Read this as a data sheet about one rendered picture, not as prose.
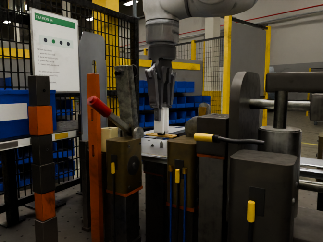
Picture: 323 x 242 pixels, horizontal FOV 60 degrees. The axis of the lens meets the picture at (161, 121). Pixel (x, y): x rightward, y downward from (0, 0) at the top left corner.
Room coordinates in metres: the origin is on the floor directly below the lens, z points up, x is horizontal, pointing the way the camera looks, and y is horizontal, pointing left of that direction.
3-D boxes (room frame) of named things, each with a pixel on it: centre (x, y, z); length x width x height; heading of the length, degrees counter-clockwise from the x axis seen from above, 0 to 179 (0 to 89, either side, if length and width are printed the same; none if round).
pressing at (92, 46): (0.92, 0.22, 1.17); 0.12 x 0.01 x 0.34; 149
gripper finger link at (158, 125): (0.76, 0.01, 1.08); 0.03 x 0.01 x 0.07; 59
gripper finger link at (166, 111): (0.78, -0.01, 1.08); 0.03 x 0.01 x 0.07; 59
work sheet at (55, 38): (1.14, 0.42, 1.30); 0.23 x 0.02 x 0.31; 149
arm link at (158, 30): (0.77, 0.00, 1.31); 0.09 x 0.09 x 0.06
